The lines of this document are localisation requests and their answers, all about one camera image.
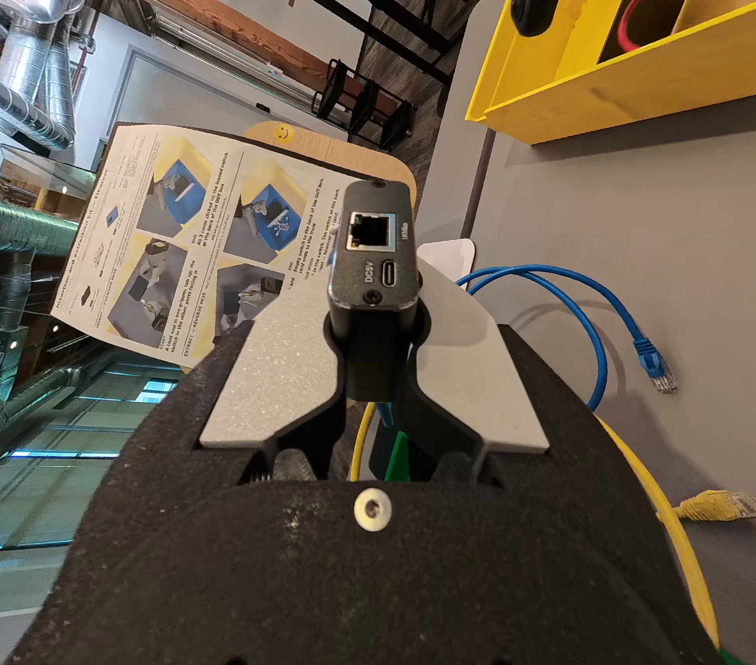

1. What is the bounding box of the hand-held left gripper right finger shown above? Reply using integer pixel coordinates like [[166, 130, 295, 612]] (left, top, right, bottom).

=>
[[405, 257, 550, 450]]

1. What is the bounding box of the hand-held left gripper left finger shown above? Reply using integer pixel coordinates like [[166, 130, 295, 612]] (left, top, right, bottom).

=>
[[200, 290, 349, 450]]

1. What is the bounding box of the black ethernet splitter box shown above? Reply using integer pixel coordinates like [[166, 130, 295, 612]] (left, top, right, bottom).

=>
[[328, 179, 421, 403]]

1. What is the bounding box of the green plastic bin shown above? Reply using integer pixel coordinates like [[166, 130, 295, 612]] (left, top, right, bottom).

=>
[[384, 430, 427, 483]]

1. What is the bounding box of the yellow plastic bin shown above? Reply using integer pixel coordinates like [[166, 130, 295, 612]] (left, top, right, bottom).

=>
[[465, 0, 756, 146]]

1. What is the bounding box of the blue ethernet cable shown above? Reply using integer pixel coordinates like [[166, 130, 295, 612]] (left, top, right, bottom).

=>
[[375, 264, 678, 428]]

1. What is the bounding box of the yellow ethernet cable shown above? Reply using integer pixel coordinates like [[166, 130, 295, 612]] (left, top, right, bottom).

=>
[[350, 402, 756, 651]]

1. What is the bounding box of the black bin divider plate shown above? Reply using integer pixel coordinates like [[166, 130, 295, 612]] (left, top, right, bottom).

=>
[[598, 0, 720, 67]]

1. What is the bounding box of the wooden clipboard with instruction sheet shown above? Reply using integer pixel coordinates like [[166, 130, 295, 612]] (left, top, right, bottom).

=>
[[50, 122, 417, 373]]

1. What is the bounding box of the black metal rack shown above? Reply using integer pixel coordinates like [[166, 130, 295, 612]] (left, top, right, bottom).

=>
[[311, 58, 414, 151]]

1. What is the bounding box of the spiral metal duct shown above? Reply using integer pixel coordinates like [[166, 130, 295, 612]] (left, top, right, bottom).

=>
[[0, 201, 80, 249]]

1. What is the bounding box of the silver insulated duct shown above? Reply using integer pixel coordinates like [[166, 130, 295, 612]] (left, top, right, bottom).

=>
[[0, 0, 89, 153]]

